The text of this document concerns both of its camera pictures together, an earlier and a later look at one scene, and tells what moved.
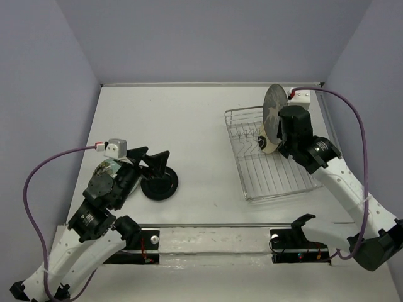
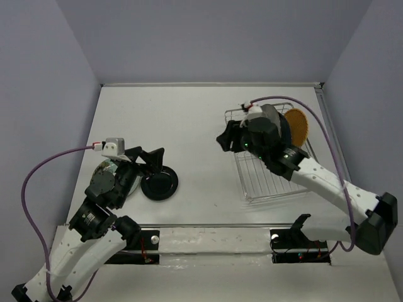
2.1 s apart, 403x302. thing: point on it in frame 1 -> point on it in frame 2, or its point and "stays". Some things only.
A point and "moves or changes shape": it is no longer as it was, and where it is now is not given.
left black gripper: [158, 162] stays
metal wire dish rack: [267, 174] stays
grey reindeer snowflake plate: [275, 99] moves or changes shape
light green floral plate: [111, 166] stays
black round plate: [162, 189] stays
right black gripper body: [287, 145] -> [242, 133]
